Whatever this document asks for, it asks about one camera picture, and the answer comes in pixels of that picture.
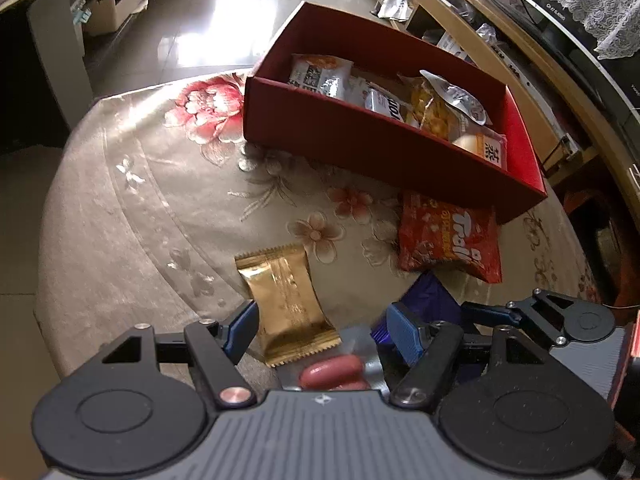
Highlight white packet with black label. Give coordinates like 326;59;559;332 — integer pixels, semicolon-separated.
287;54;353;101

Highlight red cardboard box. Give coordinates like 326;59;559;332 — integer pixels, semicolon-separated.
242;1;549;225

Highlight brown wooden stool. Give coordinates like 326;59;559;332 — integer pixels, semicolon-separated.
562;160;640;307

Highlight white and red snack packet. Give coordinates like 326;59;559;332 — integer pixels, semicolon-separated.
350;76;418;123

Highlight clear sausage packet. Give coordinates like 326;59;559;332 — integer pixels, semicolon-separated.
277;325;396;393

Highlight red gummy packet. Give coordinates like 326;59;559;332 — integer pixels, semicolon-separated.
397;191;503;283

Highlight open cardboard box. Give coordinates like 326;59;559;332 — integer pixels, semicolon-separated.
82;0;149;37

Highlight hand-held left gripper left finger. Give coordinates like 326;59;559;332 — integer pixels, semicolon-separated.
100;299;261;408

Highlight wooden low cabinet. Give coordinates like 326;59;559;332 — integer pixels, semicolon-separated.
350;0;640;201

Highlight white packet with egg picture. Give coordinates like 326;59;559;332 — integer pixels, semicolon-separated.
450;127;508;171

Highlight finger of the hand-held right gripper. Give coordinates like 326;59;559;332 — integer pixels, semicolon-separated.
460;289;577;348

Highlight gold foil packet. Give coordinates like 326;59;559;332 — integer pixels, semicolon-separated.
234;243;341;368

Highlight white plastic bag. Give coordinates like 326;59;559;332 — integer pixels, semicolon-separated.
377;0;417;21

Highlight purple snack packet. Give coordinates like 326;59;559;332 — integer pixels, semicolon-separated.
369;270;463;348

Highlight yellow clear snack bag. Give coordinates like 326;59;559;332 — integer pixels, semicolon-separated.
400;74;461;141

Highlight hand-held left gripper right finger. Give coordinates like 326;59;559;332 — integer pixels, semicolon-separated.
385;302;556;408

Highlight black television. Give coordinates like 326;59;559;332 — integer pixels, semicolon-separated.
480;0;640;131

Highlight silver lidded jelly cup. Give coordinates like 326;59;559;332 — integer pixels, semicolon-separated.
420;69;493;126

